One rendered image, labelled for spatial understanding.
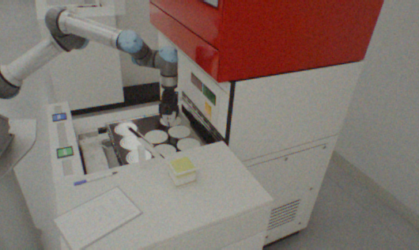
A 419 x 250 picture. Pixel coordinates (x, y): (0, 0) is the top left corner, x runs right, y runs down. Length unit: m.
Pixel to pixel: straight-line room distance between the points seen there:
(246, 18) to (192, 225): 0.67
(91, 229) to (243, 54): 0.73
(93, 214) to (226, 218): 0.39
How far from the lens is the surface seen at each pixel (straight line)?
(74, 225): 0.97
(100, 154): 1.33
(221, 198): 1.00
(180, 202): 0.98
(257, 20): 1.09
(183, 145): 1.31
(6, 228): 1.89
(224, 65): 1.07
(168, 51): 1.25
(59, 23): 1.39
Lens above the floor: 1.69
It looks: 33 degrees down
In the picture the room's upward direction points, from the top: 4 degrees clockwise
